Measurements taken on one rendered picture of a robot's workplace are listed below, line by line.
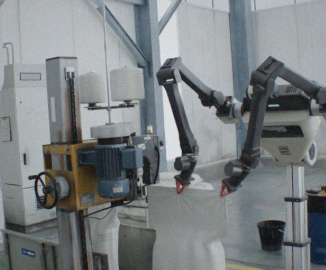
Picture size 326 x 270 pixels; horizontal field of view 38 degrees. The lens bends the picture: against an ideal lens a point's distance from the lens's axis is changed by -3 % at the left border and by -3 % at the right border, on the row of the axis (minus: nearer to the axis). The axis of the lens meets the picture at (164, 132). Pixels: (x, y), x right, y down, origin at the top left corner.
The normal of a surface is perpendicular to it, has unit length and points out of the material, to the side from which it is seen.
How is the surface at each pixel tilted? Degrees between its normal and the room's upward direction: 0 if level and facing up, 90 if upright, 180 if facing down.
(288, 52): 90
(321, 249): 93
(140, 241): 90
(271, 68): 54
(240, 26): 90
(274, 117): 40
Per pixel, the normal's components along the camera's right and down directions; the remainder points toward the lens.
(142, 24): -0.64, 0.08
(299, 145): -0.45, 0.70
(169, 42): 0.77, -0.01
